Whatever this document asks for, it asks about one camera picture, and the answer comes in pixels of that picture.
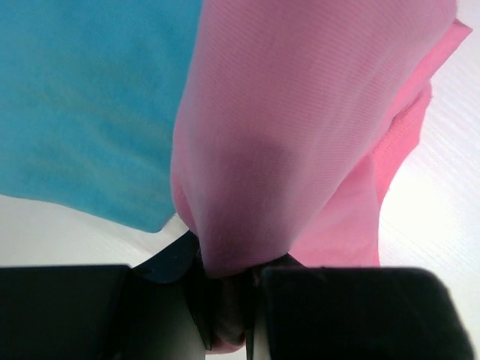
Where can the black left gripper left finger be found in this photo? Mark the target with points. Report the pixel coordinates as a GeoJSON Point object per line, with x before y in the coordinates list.
{"type": "Point", "coordinates": [112, 311]}

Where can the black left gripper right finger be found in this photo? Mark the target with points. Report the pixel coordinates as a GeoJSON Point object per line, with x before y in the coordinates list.
{"type": "Point", "coordinates": [353, 313]}

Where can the light pink t-shirt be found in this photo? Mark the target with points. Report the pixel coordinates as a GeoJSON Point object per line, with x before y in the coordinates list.
{"type": "Point", "coordinates": [287, 133]}

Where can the folded turquoise t-shirt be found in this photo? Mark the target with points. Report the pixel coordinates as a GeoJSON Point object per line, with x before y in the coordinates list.
{"type": "Point", "coordinates": [89, 96]}

